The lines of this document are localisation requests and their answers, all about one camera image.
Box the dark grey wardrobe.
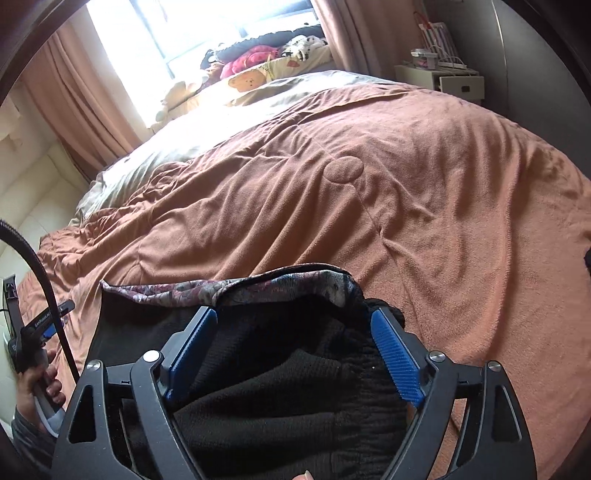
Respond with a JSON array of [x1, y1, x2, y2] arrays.
[[489, 0, 591, 158]]

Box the black cable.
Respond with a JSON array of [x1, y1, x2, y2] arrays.
[[0, 220, 82, 385]]

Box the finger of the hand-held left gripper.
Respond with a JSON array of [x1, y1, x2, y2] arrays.
[[2, 274, 22, 340]]

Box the teddy print cushion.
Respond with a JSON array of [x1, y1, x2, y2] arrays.
[[228, 46, 334, 94]]

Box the spotted white plush toy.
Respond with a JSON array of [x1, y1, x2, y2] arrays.
[[281, 35, 329, 64]]

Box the black pants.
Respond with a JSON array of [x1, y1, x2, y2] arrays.
[[88, 263, 455, 480]]

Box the items on nightstand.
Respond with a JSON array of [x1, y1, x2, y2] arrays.
[[414, 11, 456, 64]]

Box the stuffed toys on sill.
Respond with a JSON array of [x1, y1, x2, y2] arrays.
[[201, 25, 324, 66]]

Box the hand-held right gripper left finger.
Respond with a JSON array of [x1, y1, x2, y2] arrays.
[[51, 307, 220, 480]]

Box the pink curtain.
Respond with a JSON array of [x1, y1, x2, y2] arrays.
[[18, 18, 145, 182], [313, 0, 431, 75]]

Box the white nightstand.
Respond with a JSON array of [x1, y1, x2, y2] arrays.
[[394, 64, 485, 103]]

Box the pink plush toy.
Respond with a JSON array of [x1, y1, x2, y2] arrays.
[[221, 46, 274, 80]]

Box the person's left hand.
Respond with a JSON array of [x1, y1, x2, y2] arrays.
[[18, 348, 68, 416]]

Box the brown blanket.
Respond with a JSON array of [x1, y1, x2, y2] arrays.
[[16, 78, 591, 462]]

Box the person's left forearm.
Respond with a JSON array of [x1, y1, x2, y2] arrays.
[[10, 405, 60, 468]]

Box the beige plush toy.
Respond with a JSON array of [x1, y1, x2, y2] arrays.
[[156, 78, 209, 121]]

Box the silver device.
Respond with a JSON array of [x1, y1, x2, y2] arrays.
[[412, 48, 440, 71]]

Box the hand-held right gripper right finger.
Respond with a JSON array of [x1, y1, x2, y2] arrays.
[[369, 307, 539, 480]]

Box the white power strip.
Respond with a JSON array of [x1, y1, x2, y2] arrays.
[[434, 55, 479, 75]]

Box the window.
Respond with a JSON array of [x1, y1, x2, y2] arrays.
[[87, 0, 325, 130]]

